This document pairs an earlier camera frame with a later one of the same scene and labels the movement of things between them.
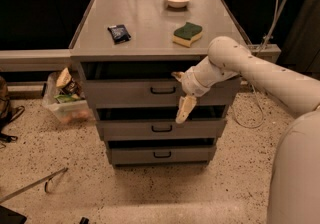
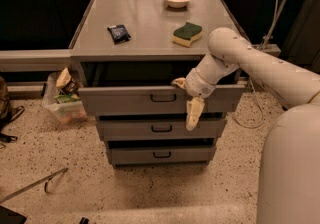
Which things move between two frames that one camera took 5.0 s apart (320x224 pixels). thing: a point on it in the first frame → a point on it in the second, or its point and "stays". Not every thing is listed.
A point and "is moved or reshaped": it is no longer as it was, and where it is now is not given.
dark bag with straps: (7, 115) stays
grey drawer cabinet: (129, 43) stays
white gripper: (194, 83) → (199, 87)
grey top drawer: (149, 84) is moved or reshaped
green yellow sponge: (187, 34) stays
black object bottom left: (9, 217) stays
